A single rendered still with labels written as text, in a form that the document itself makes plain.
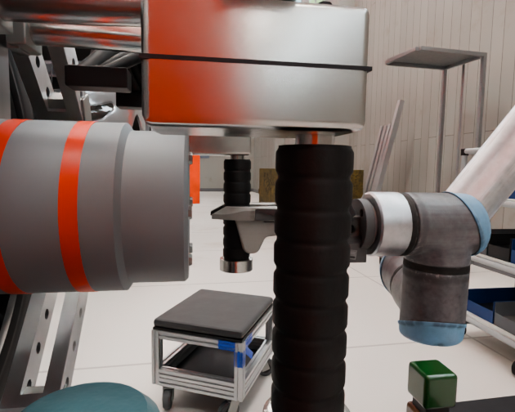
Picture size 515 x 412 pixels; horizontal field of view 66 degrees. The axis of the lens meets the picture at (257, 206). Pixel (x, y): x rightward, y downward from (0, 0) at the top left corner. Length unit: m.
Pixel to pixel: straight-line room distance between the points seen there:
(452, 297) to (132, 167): 0.47
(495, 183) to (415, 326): 0.28
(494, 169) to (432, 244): 0.22
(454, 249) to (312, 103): 0.46
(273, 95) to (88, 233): 0.18
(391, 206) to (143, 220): 0.35
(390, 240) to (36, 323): 0.46
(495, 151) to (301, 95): 0.62
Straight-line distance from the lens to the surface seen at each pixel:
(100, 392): 0.30
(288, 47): 0.17
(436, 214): 0.58
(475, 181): 0.75
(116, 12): 0.33
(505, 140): 0.77
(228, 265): 0.52
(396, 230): 0.55
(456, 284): 0.61
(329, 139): 0.18
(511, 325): 2.21
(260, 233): 0.50
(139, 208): 0.29
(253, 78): 0.16
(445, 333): 0.63
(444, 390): 0.53
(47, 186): 0.30
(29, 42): 0.40
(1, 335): 0.60
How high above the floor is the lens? 0.88
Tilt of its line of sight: 5 degrees down
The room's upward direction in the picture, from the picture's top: 1 degrees clockwise
